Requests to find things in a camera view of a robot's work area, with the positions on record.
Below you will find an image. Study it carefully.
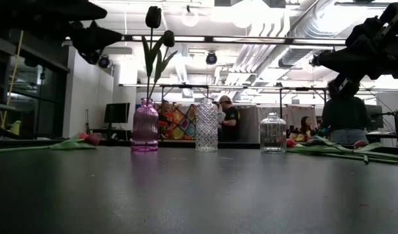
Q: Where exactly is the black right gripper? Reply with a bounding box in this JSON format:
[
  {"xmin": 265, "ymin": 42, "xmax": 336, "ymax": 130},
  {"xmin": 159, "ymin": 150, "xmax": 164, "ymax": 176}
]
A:
[{"xmin": 317, "ymin": 1, "xmax": 398, "ymax": 98}]

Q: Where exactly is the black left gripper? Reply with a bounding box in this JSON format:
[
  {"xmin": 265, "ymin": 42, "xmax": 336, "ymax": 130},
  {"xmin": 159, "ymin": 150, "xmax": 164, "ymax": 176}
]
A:
[{"xmin": 0, "ymin": 0, "xmax": 124, "ymax": 65}]

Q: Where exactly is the black artificial tulip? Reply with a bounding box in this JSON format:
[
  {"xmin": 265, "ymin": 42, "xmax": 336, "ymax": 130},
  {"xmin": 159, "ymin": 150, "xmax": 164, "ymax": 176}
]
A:
[
  {"xmin": 140, "ymin": 5, "xmax": 163, "ymax": 101},
  {"xmin": 148, "ymin": 30, "xmax": 179, "ymax": 101}
]

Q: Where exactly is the short clear ribbed vase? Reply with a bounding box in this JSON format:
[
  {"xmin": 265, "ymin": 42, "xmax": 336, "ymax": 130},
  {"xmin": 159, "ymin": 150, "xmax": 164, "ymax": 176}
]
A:
[{"xmin": 259, "ymin": 112, "xmax": 287, "ymax": 154}]

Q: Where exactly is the pink ribbed glass vase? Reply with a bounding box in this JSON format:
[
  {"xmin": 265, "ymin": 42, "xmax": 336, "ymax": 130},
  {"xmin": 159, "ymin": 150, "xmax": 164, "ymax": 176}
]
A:
[{"xmin": 131, "ymin": 97, "xmax": 159, "ymax": 152}]

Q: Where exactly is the tall clear diamond-cut vase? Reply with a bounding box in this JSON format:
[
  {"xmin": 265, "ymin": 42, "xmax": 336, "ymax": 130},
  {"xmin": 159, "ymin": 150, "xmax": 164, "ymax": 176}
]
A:
[{"xmin": 195, "ymin": 97, "xmax": 219, "ymax": 153}]

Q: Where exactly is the person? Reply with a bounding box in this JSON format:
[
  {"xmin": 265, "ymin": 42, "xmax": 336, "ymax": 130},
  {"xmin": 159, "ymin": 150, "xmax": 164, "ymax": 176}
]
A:
[
  {"xmin": 215, "ymin": 94, "xmax": 241, "ymax": 143},
  {"xmin": 321, "ymin": 79, "xmax": 371, "ymax": 144},
  {"xmin": 288, "ymin": 116, "xmax": 320, "ymax": 142}
]

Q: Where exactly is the dark flat screen monitor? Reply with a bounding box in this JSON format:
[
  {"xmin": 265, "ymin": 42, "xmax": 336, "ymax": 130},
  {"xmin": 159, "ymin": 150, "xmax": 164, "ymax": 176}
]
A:
[
  {"xmin": 103, "ymin": 102, "xmax": 131, "ymax": 131},
  {"xmin": 364, "ymin": 104, "xmax": 384, "ymax": 129}
]

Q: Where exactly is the overhead light bar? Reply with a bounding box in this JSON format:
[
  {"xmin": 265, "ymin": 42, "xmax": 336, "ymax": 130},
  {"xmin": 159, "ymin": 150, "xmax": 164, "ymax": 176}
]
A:
[{"xmin": 120, "ymin": 34, "xmax": 347, "ymax": 46}]

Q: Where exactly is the round white pendant lamp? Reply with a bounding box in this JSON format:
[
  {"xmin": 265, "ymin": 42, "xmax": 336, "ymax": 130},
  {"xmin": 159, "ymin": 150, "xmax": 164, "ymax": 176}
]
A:
[{"xmin": 181, "ymin": 5, "xmax": 200, "ymax": 29}]

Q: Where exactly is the yellow-green bottle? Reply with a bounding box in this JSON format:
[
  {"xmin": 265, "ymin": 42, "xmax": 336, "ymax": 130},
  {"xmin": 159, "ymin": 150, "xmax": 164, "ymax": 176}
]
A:
[{"xmin": 9, "ymin": 120, "xmax": 23, "ymax": 136}]

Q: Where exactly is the black table mat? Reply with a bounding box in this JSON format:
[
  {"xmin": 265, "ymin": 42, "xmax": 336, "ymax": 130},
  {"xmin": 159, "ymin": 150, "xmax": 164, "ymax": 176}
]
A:
[{"xmin": 0, "ymin": 146, "xmax": 398, "ymax": 234}]

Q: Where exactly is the silver ventilation duct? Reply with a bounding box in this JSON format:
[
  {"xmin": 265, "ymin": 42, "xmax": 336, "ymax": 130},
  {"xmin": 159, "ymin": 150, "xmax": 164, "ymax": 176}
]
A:
[{"xmin": 278, "ymin": 0, "xmax": 352, "ymax": 69}]

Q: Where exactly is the black metal frame workstation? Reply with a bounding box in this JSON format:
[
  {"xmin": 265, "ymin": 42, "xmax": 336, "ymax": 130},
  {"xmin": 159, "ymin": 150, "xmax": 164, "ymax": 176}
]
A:
[{"xmin": 159, "ymin": 84, "xmax": 328, "ymax": 144}]

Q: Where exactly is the yellow cord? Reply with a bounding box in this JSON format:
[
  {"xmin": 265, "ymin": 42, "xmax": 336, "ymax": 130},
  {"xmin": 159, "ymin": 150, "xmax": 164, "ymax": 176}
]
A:
[{"xmin": 0, "ymin": 31, "xmax": 25, "ymax": 129}]

